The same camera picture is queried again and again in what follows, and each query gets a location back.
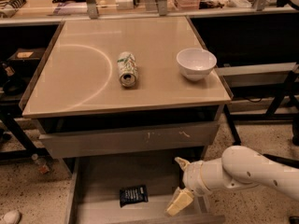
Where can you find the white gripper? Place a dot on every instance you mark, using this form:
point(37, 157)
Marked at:
point(191, 176)

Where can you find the dark blue rxbar wrapper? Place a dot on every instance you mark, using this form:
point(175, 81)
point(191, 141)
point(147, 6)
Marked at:
point(132, 195)

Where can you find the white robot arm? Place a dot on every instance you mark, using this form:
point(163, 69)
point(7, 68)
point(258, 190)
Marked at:
point(238, 168)

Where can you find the open grey middle drawer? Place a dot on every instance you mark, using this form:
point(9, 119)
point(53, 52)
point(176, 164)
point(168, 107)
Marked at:
point(97, 181)

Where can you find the beige top drawer cabinet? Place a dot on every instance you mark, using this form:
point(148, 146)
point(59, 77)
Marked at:
point(111, 97)

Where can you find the grey top drawer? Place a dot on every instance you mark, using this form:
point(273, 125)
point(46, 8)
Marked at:
point(116, 141)

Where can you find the black office chair base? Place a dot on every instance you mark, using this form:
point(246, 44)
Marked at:
point(285, 161)

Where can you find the white ceramic bowl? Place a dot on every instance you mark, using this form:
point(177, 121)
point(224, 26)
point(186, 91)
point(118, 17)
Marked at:
point(195, 64)

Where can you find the tipped green white can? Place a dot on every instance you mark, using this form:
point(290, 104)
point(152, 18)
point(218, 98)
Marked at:
point(127, 68)

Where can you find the plastic bottle on floor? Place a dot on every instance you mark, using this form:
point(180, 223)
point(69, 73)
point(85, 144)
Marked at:
point(41, 163)

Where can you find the white shoe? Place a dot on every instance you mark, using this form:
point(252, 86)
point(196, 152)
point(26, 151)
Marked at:
point(11, 217)

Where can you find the dark box with label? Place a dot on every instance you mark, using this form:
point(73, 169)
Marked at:
point(25, 55)

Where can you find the long back workbench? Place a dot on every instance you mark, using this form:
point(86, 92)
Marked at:
point(45, 11)

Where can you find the black table leg frame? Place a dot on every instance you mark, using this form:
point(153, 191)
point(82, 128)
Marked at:
point(230, 121)

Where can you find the black coiled cable tool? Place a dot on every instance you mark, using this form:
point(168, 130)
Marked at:
point(11, 7)

